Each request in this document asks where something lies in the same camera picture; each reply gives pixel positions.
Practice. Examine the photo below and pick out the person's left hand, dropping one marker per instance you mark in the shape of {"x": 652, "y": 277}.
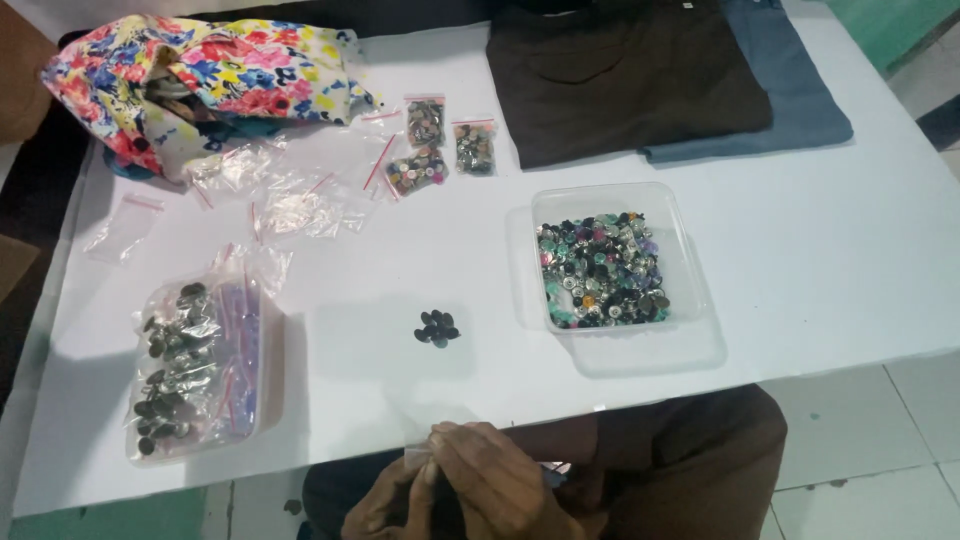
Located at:
{"x": 386, "y": 506}

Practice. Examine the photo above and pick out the person's right hand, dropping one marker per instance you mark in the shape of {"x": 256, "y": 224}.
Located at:
{"x": 495, "y": 495}

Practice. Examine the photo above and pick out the person's left fingers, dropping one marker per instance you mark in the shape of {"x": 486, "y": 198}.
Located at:
{"x": 426, "y": 480}

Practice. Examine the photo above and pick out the person's right fingers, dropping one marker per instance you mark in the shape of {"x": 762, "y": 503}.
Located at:
{"x": 454, "y": 446}

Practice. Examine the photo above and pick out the small clear zip bag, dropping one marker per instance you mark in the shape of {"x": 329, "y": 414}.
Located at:
{"x": 416, "y": 454}

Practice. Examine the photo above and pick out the small pile of dark buttons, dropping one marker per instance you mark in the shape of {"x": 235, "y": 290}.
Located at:
{"x": 437, "y": 328}

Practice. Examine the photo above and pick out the clear plastic tray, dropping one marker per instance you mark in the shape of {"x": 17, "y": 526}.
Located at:
{"x": 262, "y": 390}

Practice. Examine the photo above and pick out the person's brown clothing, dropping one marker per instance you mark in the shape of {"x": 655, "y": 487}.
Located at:
{"x": 675, "y": 465}

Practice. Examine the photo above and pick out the bundle of red-striped zip bags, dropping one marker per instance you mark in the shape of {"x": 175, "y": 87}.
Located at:
{"x": 238, "y": 352}

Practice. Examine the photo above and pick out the heap of mixed colourful buttons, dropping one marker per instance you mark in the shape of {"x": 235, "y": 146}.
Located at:
{"x": 600, "y": 270}

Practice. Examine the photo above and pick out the clear plastic button container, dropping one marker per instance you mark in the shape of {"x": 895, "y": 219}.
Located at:
{"x": 570, "y": 199}

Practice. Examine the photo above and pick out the zip bag of multicoloured buttons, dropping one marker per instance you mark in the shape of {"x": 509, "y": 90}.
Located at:
{"x": 416, "y": 171}

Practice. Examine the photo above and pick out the bags of dark metal buttons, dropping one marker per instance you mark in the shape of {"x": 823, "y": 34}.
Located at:
{"x": 169, "y": 360}

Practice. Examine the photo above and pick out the zip bag of grey-green buttons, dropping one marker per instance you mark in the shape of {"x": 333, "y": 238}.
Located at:
{"x": 475, "y": 148}

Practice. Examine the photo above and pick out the heap of empty zip bags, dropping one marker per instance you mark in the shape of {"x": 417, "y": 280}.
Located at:
{"x": 292, "y": 187}

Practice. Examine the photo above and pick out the zip bag of brown buttons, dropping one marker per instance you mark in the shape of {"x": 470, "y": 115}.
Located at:
{"x": 425, "y": 122}

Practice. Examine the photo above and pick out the single empty flat zip bag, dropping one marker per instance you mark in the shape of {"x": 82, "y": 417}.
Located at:
{"x": 124, "y": 227}

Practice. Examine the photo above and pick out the dark brown folded shirt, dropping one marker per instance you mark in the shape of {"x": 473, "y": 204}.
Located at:
{"x": 622, "y": 82}

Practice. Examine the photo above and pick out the floral fabric bag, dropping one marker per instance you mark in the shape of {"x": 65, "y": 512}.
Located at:
{"x": 225, "y": 79}

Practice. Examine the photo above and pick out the brown cardboard piece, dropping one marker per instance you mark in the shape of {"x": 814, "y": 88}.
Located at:
{"x": 15, "y": 266}

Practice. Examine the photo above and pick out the black cloth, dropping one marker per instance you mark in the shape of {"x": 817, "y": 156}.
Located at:
{"x": 41, "y": 210}

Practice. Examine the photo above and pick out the blue folded cloth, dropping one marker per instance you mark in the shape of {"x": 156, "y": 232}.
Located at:
{"x": 802, "y": 97}

